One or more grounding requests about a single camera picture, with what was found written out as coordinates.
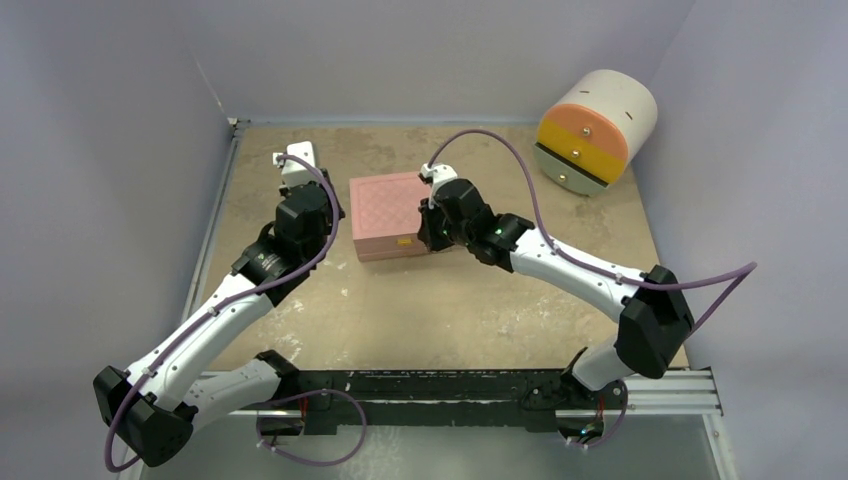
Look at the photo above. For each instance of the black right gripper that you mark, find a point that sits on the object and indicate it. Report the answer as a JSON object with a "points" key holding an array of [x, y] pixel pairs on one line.
{"points": [[430, 221]]}

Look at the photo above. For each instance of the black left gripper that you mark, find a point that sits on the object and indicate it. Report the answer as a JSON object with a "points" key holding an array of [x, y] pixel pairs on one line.
{"points": [[331, 212]]}

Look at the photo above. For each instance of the pink jewelry box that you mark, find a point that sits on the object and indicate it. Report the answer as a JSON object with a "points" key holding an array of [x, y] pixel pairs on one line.
{"points": [[384, 215]]}

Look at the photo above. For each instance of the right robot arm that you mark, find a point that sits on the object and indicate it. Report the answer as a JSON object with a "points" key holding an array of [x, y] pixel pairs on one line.
{"points": [[652, 321]]}

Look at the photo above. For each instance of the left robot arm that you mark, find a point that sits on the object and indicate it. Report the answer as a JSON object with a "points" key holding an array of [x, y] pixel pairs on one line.
{"points": [[157, 403]]}

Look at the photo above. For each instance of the round drawer organizer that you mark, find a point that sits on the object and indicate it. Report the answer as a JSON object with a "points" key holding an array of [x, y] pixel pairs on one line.
{"points": [[586, 140]]}

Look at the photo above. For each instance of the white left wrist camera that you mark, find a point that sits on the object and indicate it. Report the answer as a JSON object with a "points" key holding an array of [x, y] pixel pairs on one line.
{"points": [[297, 164]]}

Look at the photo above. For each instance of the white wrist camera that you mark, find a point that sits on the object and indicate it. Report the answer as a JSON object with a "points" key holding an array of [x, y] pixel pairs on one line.
{"points": [[436, 175], [297, 164]]}

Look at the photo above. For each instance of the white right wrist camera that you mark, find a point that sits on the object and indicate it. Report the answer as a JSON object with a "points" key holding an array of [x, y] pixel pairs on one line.
{"points": [[436, 175]]}

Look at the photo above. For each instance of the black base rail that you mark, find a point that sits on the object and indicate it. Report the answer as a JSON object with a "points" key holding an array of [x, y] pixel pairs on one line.
{"points": [[535, 400]]}

